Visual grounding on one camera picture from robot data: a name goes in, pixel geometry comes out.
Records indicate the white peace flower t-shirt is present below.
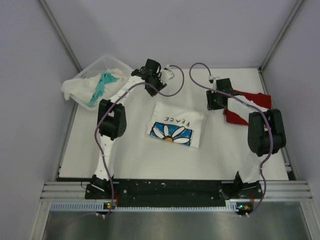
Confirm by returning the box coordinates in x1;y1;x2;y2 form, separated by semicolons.
147;101;206;149

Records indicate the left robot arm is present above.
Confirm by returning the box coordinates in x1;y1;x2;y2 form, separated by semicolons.
90;59;174;199

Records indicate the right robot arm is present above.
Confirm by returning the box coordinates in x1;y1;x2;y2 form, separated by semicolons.
206;78;287;200

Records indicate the teal cloth in basket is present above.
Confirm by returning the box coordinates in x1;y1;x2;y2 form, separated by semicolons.
87;72;118;106

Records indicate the red folded t-shirt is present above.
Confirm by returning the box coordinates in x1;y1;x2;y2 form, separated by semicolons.
223;90;272;125

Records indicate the white plastic basket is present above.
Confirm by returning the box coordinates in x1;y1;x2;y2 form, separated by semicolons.
71;55;133;111

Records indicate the cream cloth in basket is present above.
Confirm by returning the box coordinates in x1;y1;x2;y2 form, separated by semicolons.
61;68;128;105

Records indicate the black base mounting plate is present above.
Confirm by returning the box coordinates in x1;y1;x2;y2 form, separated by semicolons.
85;176;263;208

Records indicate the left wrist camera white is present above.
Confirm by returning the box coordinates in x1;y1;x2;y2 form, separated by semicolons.
160;65;175;84

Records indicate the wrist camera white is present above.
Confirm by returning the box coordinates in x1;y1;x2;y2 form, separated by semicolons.
208;75;220;84
160;65;175;84

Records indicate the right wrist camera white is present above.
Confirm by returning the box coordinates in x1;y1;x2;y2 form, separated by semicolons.
208;75;220;84

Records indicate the aluminium frame rail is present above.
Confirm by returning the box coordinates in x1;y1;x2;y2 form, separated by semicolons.
40;180;313;202

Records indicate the grey slotted cable duct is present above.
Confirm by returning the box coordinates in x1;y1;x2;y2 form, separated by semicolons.
50;201;239;213

